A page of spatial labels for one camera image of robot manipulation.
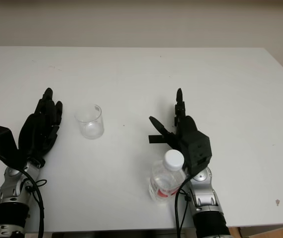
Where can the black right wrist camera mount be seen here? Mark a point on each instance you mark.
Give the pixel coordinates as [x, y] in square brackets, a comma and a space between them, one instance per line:
[197, 151]

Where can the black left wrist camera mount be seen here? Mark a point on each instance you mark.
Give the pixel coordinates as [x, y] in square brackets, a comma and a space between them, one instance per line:
[1, 143]

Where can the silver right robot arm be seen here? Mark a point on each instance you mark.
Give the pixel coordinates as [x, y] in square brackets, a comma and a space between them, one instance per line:
[205, 196]

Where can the clear plastic water bottle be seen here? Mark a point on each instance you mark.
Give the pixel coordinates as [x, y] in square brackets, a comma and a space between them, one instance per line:
[163, 181]

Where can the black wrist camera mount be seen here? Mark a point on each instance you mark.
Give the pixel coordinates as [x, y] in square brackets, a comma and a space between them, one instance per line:
[197, 151]
[1, 143]

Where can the black tape strip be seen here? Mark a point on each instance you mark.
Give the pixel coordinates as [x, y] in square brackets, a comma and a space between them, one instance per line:
[154, 139]

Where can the clear glass cup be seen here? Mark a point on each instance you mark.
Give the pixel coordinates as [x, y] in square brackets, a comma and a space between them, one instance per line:
[90, 124]

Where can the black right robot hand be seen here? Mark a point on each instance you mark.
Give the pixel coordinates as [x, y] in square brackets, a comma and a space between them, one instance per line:
[183, 126]

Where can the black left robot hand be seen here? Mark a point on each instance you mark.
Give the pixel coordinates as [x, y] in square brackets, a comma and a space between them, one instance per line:
[38, 129]

